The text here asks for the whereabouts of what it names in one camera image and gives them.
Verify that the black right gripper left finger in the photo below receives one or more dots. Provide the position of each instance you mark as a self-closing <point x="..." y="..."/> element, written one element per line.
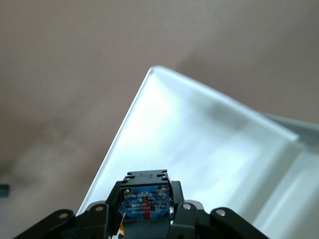
<point x="94" y="219"/>

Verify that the green push button blue block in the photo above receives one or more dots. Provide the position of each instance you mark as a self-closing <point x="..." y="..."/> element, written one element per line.
<point x="147" y="199"/>

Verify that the white plastic bin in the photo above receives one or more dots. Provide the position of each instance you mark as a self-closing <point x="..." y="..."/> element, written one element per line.
<point x="187" y="124"/>

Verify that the white drawer cabinet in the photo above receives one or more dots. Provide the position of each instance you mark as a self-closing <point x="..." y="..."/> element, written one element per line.
<point x="306" y="129"/>

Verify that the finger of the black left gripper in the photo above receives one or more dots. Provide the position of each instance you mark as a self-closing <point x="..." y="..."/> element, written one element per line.
<point x="4" y="190"/>

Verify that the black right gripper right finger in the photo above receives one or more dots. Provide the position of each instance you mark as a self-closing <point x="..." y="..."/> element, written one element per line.
<point x="189" y="219"/>

